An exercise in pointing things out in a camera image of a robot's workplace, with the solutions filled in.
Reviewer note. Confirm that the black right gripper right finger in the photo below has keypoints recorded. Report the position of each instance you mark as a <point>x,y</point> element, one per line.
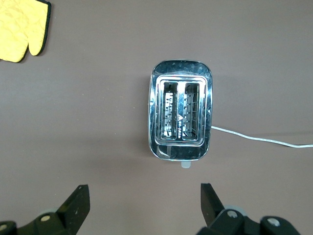
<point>215,213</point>

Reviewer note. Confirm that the yellow quilted oven mitt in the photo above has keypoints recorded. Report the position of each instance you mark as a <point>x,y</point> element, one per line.
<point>19,27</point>

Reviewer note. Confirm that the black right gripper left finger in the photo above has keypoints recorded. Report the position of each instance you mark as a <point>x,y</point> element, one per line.
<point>71,210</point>

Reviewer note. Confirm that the cream and chrome toaster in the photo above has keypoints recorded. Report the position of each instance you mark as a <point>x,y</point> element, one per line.
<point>179,68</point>

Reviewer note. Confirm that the brown table cover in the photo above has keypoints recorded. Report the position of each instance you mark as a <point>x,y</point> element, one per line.
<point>97,110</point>

